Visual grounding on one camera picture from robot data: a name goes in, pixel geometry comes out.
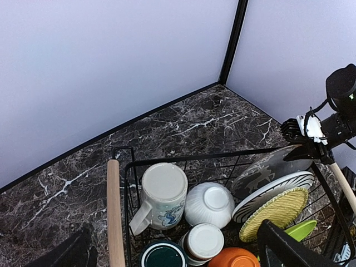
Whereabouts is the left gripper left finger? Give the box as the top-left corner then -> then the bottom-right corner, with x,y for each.
27,224 -> 98,267

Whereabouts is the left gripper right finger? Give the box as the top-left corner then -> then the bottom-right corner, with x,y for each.
258,220 -> 338,266

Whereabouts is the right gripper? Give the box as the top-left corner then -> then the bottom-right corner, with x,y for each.
283,137 -> 334,164

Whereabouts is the lime green plate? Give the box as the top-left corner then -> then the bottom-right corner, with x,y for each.
284,220 -> 317,242

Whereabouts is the yellow woven pattern plate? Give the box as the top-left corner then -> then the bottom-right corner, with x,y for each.
239,187 -> 309,243

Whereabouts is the grey deer pattern plate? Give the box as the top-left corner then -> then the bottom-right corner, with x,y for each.
230,145 -> 313,199

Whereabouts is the black white striped plate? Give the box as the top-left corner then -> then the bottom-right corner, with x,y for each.
231,171 -> 315,223

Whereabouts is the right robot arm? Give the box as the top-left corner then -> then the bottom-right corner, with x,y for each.
281,63 -> 355,165

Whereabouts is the orange bowl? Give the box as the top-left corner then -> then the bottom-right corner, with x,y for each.
208,248 -> 260,267

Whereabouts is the dark green cup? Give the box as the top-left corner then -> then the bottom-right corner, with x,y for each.
138,240 -> 189,267

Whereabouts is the white brown striped cup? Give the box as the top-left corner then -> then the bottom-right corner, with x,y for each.
179,223 -> 224,266

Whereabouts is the white ribbed bowl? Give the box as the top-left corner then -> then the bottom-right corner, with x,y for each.
184,182 -> 235,229

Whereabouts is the tall dragon pattern mug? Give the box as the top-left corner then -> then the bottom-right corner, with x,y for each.
129,162 -> 188,236

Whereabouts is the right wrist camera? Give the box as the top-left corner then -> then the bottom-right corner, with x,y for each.
280,115 -> 328,145

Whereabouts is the right wooden rack handle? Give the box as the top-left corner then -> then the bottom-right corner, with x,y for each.
329,162 -> 356,214

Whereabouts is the wooden rack handle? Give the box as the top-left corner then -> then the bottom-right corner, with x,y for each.
107,160 -> 126,267
329,162 -> 356,214

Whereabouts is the left wooden rack handle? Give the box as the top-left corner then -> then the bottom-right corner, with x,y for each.
107,160 -> 126,267

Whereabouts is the black wire dish rack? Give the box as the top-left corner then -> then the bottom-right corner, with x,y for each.
121,146 -> 355,266

